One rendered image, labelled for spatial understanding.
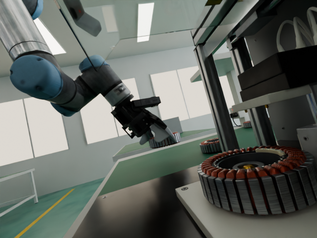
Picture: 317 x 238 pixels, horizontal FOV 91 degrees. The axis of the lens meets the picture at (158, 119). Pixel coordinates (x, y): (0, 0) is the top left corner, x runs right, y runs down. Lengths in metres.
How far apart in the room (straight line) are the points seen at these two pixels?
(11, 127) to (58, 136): 1.19
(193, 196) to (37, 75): 0.33
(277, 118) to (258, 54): 0.18
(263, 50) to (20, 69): 0.54
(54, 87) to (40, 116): 4.93
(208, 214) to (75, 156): 4.81
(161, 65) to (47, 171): 4.36
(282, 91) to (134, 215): 0.23
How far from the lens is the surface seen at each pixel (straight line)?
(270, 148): 0.23
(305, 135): 0.31
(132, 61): 5.19
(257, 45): 0.52
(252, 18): 0.39
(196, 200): 0.21
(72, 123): 4.96
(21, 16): 0.48
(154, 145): 0.52
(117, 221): 0.25
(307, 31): 0.34
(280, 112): 0.50
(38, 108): 5.36
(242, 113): 1.26
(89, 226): 0.27
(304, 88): 0.23
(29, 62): 0.38
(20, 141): 5.50
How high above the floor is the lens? 0.87
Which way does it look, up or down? 4 degrees up
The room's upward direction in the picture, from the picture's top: 14 degrees counter-clockwise
